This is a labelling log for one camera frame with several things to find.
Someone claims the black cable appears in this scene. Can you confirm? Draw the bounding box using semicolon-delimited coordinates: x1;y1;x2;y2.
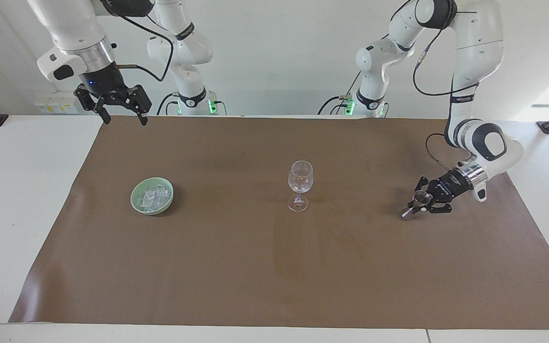
156;92;180;116
108;7;175;82
412;28;480;97
317;71;362;116
425;132;462;173

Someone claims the light green bowl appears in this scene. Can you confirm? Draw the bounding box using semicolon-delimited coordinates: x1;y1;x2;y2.
130;177;175;216

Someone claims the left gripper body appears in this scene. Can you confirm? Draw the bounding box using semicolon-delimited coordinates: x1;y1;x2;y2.
434;169;474;204

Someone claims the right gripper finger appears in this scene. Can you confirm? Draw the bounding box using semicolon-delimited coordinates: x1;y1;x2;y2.
112;85;153;127
74;84;112;125

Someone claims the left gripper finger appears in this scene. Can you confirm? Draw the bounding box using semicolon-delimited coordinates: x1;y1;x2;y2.
407;176;443;210
402;200;453;220

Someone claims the clear wine glass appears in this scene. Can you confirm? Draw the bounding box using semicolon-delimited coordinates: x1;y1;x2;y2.
287;161;314;212

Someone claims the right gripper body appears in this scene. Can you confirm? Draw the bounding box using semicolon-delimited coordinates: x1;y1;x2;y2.
79;63;130;100

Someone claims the white wall socket strip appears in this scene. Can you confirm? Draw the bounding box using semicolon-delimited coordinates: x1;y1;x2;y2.
33;94;79;114

